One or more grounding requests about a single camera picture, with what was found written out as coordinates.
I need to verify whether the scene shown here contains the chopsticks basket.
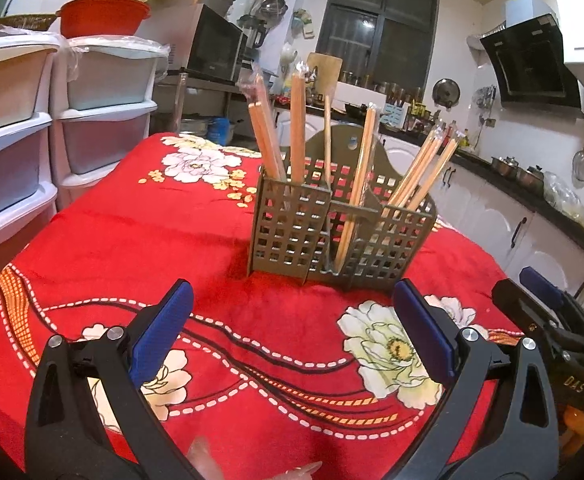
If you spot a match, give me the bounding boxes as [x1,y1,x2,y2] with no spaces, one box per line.
[407,130,464,211]

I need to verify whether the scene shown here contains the olive plastic utensil basket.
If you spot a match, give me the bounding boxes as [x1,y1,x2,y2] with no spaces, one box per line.
[249,125,437,290]

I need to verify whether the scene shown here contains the white kitchen cabinets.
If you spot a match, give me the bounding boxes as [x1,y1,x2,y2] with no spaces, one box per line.
[276,109,584,326]

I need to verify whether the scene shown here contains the dark kitchen window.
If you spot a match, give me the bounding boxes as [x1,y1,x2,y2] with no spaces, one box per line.
[316,0,438,92]

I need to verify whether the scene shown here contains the operator left hand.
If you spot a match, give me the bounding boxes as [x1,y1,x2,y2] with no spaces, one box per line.
[186,436,322,480]

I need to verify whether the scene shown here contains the black range hood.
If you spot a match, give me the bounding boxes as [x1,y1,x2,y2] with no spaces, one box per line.
[480,0,584,118]

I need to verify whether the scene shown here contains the hanging pot lid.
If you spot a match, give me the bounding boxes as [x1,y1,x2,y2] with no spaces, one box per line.
[432,78,461,110]

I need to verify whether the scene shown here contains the red floral tablecloth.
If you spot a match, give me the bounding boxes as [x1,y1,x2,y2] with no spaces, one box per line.
[0,131,523,480]

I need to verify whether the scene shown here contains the white plastic drawer tower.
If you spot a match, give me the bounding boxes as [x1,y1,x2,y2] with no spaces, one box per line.
[0,27,62,270]

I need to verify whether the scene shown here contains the wooden cutting board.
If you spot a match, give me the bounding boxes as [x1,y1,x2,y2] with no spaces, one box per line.
[307,52,343,105]

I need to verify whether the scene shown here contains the blue canister on shelf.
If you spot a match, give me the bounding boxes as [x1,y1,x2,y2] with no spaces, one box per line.
[206,117,232,146]

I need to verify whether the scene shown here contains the silver microwave oven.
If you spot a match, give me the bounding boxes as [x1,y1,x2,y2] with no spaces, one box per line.
[137,3,243,82]

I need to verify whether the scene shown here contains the red plastic basin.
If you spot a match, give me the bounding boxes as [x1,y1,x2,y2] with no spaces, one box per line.
[58,0,150,38]

